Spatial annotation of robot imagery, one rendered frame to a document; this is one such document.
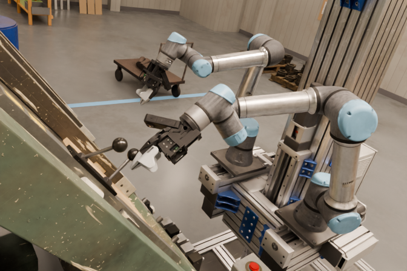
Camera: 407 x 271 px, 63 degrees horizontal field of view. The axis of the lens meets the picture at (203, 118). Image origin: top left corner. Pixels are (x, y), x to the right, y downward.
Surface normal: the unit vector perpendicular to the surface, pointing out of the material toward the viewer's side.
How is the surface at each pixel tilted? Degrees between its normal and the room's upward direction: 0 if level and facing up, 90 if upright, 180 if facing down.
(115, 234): 90
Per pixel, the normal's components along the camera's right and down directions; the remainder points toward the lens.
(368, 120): 0.11, 0.33
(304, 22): -0.81, 0.11
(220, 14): 0.56, 0.46
